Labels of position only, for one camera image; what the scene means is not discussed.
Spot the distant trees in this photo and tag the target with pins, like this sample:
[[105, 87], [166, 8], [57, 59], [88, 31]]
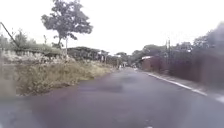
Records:
[[151, 49]]

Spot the overgrown grass verge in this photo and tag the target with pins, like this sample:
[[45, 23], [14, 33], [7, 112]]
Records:
[[50, 78]]

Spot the pale stone wall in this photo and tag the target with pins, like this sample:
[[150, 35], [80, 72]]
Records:
[[20, 56]]

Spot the large leafy tree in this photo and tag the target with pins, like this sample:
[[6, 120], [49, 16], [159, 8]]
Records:
[[66, 18]]

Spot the leaning pole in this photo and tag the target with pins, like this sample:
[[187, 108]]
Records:
[[8, 33]]

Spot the green bushes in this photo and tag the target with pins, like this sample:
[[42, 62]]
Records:
[[21, 40]]

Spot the grey asphalt road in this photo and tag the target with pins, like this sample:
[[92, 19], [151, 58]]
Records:
[[126, 100]]

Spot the dark trees behind fence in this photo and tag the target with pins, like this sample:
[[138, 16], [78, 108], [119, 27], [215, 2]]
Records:
[[213, 38]]

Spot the derelict dark-roofed building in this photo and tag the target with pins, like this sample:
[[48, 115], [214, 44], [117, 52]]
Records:
[[83, 53]]

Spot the white painted edge line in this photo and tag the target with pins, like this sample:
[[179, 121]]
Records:
[[180, 85]]

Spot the reddish brown fence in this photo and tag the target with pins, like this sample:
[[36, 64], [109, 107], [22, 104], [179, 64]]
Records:
[[193, 68]]

